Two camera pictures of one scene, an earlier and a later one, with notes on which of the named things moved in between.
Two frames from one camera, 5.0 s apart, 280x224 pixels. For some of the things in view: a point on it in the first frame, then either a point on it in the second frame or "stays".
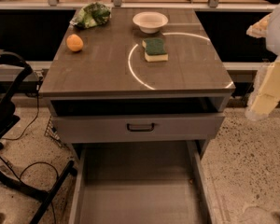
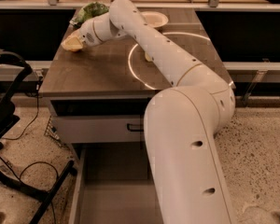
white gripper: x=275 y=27 → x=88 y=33
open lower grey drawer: x=139 y=182 stays
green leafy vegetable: x=91 y=15 stays
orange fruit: x=75 y=42 stays
